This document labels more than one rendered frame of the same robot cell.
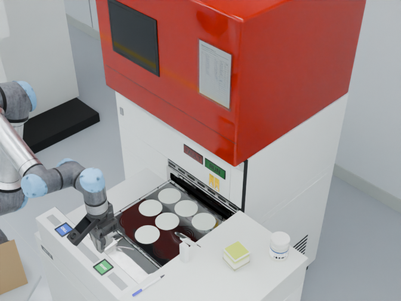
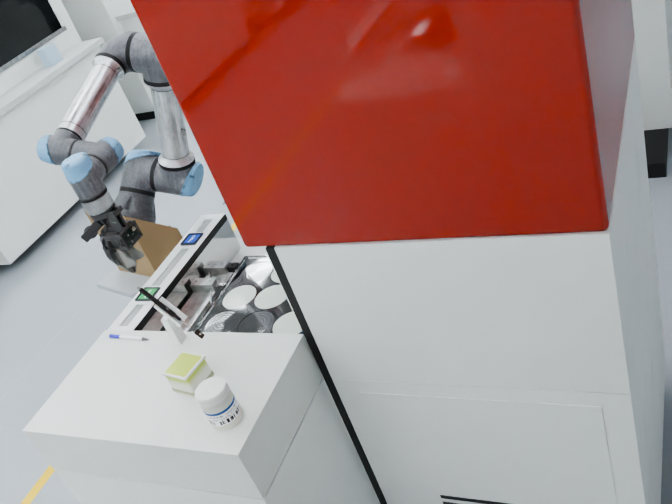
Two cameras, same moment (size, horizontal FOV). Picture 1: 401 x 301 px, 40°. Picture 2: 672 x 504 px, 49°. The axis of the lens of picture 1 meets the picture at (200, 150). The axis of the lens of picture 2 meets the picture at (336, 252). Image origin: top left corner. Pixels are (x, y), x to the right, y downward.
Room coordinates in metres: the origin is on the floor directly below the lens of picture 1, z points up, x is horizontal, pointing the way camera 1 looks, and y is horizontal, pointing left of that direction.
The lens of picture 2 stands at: (1.42, -1.52, 2.00)
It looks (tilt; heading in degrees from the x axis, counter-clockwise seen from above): 32 degrees down; 77
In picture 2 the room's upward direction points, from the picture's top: 21 degrees counter-clockwise
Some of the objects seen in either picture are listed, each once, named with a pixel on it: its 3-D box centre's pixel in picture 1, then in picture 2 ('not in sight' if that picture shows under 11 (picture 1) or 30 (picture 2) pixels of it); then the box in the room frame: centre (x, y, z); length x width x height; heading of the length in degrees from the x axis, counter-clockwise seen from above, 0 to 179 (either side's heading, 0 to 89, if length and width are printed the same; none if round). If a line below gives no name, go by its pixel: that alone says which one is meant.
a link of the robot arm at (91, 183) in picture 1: (92, 186); (84, 176); (1.31, 0.35, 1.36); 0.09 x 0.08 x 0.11; 49
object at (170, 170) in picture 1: (200, 195); not in sight; (1.75, 0.00, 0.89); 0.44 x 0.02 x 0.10; 44
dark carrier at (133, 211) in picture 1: (167, 221); (272, 297); (1.60, 0.14, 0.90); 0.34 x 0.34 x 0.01; 44
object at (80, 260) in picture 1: (86, 260); (180, 285); (1.39, 0.45, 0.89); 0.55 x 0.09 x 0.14; 44
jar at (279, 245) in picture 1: (279, 246); (219, 403); (1.36, -0.29, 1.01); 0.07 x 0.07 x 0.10
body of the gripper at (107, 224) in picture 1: (101, 220); (114, 227); (1.32, 0.34, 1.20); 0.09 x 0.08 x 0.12; 133
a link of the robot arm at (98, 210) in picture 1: (95, 203); (98, 202); (1.31, 0.35, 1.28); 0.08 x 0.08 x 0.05
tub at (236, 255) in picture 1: (236, 256); (189, 374); (1.32, -0.13, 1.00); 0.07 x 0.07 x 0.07; 35
